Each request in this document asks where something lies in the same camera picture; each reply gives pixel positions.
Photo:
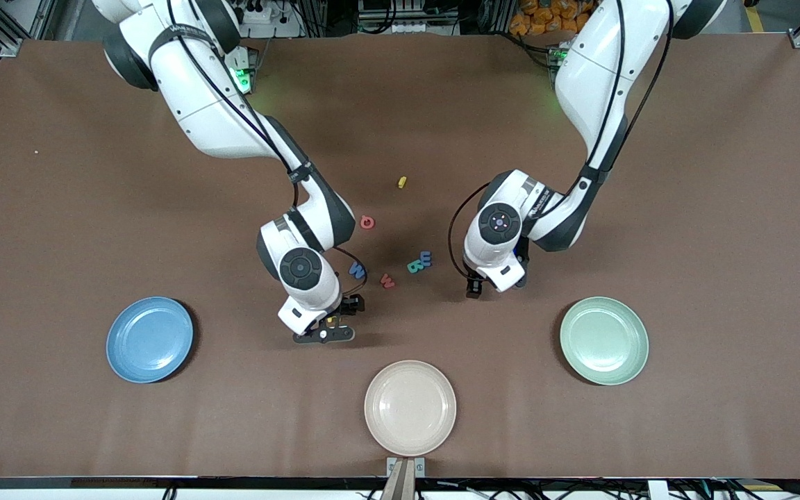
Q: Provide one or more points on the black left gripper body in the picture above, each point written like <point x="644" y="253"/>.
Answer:
<point x="473" y="287"/>

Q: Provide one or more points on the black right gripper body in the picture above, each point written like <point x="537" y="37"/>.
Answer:
<point x="350" y="304"/>

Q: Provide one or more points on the blue foam capital M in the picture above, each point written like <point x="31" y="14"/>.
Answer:
<point x="355" y="267"/>

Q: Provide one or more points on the pink foam small m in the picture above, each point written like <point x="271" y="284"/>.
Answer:
<point x="387" y="281"/>

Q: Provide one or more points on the dark blue foam small m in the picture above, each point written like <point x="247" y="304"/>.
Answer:
<point x="426" y="260"/>

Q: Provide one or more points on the teal foam letter R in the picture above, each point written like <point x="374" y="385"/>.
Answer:
<point x="414" y="267"/>

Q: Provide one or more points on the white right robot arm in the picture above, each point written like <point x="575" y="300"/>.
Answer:
<point x="212" y="104"/>

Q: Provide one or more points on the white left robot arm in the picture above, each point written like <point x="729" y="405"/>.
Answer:
<point x="594" y="69"/>

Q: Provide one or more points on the beige plate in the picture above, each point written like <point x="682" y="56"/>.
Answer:
<point x="410" y="407"/>

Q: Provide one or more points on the green plate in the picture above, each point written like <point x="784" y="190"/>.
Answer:
<point x="603" y="340"/>

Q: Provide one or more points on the blue plate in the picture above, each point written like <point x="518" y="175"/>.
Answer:
<point x="150" y="340"/>

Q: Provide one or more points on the pink foam letter Q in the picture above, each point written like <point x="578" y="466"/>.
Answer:
<point x="364" y="223"/>

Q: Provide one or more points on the pile of orange objects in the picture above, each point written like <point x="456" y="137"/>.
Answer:
<point x="546" y="17"/>

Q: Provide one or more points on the white power strip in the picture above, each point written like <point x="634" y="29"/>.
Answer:
<point x="261" y="12"/>

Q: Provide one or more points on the metal mount bracket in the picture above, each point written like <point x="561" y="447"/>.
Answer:
<point x="405" y="479"/>

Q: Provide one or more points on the black table edge rail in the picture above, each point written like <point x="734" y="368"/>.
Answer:
<point x="164" y="482"/>

